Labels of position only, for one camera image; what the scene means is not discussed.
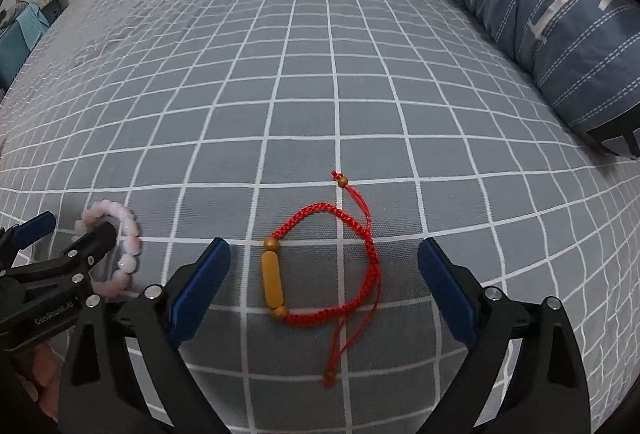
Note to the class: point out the teal suitcase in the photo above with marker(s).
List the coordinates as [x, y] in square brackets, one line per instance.
[22, 27]

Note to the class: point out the grey checked bed sheet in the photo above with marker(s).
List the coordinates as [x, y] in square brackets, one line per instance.
[221, 118]

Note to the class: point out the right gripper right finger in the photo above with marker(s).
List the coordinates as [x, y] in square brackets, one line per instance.
[548, 391]

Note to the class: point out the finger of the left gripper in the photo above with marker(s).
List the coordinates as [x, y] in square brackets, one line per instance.
[21, 236]
[92, 241]

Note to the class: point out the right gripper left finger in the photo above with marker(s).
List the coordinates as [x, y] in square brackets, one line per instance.
[99, 390]

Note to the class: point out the left hand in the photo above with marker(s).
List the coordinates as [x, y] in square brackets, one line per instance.
[40, 376]

